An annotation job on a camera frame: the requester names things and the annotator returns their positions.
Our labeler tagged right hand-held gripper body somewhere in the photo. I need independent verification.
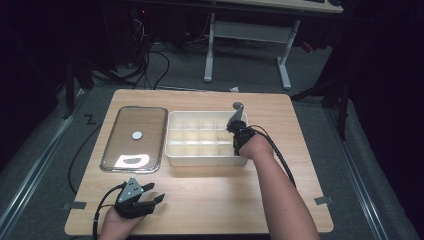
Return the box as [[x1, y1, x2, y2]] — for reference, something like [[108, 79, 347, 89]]
[[226, 103, 257, 157]]

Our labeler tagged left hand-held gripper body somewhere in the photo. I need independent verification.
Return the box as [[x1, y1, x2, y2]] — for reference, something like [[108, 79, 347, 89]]
[[114, 176, 157, 220]]

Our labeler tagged white divided storage box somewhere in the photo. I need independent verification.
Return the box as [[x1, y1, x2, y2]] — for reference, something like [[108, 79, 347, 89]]
[[164, 110, 249, 167]]

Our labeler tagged person's right hand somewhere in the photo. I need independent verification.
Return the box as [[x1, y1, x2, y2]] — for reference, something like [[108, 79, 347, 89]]
[[239, 132, 275, 160]]

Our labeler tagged person's left hand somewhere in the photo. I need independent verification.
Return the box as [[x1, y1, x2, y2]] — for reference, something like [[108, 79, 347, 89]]
[[99, 209, 146, 240]]

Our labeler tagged grey tape piece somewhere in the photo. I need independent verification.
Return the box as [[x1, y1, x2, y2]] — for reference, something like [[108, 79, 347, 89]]
[[314, 195, 334, 206], [63, 201, 87, 212]]

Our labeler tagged clear plastic box lid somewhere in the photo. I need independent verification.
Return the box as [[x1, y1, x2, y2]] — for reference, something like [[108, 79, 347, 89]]
[[99, 105, 169, 174]]

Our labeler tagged white-legged background desk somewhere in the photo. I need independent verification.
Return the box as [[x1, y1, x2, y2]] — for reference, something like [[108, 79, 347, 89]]
[[203, 0, 344, 91]]

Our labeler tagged black metal stand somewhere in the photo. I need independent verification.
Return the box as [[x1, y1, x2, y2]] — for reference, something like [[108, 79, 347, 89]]
[[63, 56, 95, 120], [291, 66, 354, 141]]

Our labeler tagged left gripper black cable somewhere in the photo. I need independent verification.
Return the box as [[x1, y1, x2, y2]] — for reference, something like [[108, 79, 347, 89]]
[[92, 182, 128, 240]]

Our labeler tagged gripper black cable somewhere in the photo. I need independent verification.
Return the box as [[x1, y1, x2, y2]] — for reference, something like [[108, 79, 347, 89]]
[[249, 124, 297, 188], [92, 182, 128, 240]]

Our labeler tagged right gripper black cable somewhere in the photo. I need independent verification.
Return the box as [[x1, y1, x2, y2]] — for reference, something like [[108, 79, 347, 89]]
[[249, 124, 297, 188]]

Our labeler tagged black floor cable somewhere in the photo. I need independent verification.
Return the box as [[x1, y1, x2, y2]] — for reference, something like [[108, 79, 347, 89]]
[[67, 123, 104, 196]]

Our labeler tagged bundle of black cables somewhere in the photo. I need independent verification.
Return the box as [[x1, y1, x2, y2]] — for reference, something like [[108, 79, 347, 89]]
[[131, 16, 171, 90]]

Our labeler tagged metal floor rail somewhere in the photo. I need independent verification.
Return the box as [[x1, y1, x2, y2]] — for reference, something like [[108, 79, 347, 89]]
[[324, 106, 389, 240], [0, 89, 88, 234]]

